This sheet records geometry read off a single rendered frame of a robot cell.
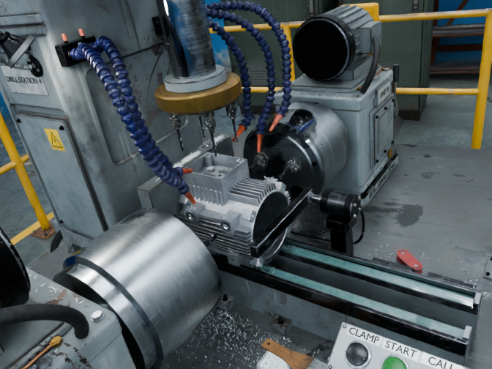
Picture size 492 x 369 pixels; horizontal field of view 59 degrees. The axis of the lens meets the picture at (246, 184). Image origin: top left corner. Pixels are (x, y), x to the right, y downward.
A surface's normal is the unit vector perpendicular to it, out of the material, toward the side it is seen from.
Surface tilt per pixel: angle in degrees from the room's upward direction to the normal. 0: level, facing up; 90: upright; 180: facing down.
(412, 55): 90
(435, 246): 0
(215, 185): 90
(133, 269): 32
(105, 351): 89
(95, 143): 90
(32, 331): 0
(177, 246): 43
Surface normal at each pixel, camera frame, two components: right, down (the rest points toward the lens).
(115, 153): 0.81, 0.17
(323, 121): 0.41, -0.56
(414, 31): -0.46, 0.49
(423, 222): -0.15, -0.87
